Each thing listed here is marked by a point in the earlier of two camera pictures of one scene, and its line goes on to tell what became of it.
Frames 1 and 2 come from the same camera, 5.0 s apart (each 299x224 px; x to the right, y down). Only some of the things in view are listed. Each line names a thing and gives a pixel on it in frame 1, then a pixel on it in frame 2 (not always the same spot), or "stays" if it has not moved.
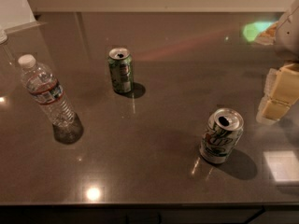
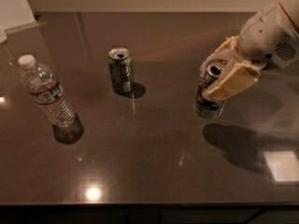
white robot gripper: (289, 37) -> (266, 37)
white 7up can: (220, 134) -> (212, 71)
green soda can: (121, 67) stays
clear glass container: (7, 68) stays
